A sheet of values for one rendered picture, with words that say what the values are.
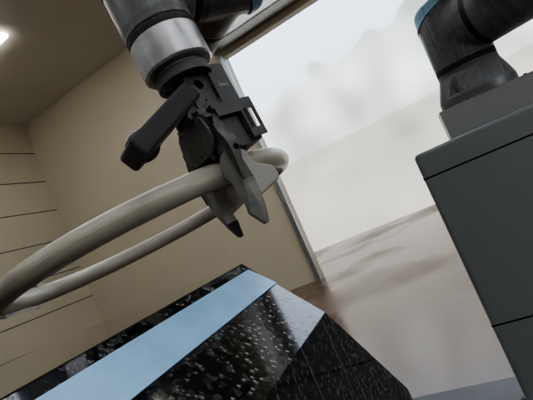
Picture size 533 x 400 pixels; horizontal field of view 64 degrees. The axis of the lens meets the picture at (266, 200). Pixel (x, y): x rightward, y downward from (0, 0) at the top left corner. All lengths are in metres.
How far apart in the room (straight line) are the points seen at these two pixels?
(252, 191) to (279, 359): 0.19
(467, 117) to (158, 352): 0.97
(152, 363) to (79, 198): 7.02
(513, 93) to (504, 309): 0.49
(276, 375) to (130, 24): 0.41
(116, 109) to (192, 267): 2.57
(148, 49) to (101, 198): 6.50
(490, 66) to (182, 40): 0.84
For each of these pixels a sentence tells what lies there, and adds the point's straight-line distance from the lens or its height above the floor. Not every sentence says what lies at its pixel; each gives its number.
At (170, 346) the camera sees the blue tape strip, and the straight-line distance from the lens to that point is 0.34.
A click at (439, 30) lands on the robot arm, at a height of 1.11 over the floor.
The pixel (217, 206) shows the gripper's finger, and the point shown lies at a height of 0.88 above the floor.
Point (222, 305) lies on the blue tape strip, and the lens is 0.42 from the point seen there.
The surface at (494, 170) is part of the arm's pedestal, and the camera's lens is 1.06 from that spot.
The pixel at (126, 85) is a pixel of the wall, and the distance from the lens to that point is 6.68.
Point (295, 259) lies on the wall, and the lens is 5.49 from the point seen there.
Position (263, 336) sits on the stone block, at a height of 0.75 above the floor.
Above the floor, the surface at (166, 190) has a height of 0.91.
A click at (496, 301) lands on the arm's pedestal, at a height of 0.47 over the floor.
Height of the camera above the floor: 0.83
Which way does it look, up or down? 4 degrees up
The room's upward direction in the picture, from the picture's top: 24 degrees counter-clockwise
